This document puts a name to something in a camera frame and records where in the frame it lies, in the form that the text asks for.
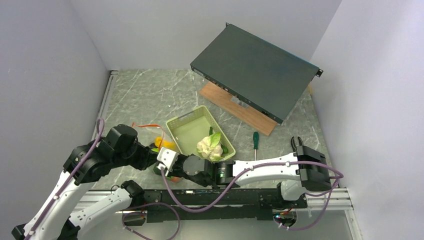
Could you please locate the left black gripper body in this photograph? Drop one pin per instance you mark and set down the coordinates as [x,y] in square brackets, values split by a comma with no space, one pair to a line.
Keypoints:
[139,155]

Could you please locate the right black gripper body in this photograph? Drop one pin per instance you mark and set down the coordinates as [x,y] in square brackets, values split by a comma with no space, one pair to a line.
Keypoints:
[177,170]

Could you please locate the clear orange zip bag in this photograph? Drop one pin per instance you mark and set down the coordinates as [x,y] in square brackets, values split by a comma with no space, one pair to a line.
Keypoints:
[152,132]

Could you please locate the orange peach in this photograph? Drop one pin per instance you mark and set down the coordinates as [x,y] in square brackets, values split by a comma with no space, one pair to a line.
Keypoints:
[175,179]

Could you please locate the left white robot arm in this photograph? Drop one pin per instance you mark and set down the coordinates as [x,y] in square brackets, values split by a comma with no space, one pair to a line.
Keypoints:
[86,165]

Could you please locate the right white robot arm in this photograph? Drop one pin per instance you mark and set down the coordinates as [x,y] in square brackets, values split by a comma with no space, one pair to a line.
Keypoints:
[304,170]

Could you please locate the white cauliflower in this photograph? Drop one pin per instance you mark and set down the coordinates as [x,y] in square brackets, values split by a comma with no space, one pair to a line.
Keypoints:
[210,147]

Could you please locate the dark green cucumber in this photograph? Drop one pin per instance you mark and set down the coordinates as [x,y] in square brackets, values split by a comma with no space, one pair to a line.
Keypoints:
[225,150]

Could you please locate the green plastic basket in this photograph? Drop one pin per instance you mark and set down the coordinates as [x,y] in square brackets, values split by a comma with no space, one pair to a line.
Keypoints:
[189,129]

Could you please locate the brown wooden board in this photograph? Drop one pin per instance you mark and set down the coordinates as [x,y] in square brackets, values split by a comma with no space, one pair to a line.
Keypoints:
[248,115]

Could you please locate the black pliers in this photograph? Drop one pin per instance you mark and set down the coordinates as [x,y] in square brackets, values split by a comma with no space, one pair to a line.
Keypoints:
[295,142]

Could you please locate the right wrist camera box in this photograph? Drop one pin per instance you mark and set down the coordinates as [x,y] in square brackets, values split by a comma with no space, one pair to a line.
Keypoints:
[166,159]

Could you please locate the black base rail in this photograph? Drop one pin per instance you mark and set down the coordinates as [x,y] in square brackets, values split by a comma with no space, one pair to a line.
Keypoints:
[262,204]

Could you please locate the green handled screwdriver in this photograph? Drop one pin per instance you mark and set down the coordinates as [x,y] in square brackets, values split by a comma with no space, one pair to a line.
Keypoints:
[255,139]

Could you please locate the black network switch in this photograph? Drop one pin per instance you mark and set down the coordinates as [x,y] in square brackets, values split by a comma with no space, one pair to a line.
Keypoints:
[264,76]

